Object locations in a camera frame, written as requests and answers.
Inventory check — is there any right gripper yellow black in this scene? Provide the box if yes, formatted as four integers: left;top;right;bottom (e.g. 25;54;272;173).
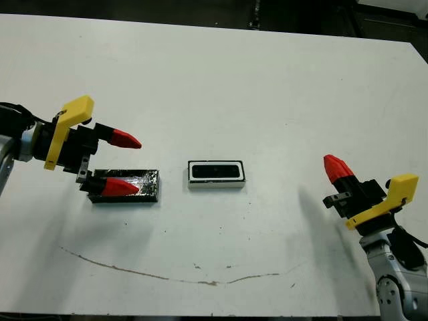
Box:
322;154;420;237

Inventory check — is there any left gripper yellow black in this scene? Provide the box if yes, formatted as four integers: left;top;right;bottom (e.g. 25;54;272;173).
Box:
33;95;143;198

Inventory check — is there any black glossy box lid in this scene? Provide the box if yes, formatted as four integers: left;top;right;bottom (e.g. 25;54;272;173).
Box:
86;168;162;205

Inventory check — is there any black slim camera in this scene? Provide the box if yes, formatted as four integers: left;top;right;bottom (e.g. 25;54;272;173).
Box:
191;163;243;179

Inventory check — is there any white panel beyond table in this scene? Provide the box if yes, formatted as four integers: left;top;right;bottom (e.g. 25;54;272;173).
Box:
356;0;428;19

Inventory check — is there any white camera box base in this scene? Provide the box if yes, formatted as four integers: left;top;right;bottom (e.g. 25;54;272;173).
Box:
187;159;248;191

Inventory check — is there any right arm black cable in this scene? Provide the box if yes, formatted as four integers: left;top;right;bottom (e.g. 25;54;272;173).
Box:
393;226;428;250

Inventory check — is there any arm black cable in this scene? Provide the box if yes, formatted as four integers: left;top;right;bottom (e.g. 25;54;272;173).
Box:
393;226;428;250
0;101;51;125

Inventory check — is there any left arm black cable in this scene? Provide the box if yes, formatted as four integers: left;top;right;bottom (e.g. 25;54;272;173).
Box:
0;101;51;125

